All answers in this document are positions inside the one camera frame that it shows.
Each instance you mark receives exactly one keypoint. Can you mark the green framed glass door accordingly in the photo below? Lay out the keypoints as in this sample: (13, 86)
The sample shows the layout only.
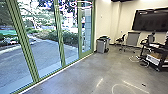
(25, 40)

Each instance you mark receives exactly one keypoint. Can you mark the black wall screen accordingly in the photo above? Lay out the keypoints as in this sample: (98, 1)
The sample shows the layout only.
(151, 19)

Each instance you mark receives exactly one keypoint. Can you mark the black wheeled cart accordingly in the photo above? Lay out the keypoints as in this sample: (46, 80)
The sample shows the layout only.
(155, 53)

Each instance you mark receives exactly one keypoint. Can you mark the white outdoor pillar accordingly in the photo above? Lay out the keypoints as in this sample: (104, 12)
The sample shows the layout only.
(86, 28)

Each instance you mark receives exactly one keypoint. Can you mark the black swivel chair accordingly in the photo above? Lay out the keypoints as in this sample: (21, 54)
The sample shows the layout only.
(120, 40)

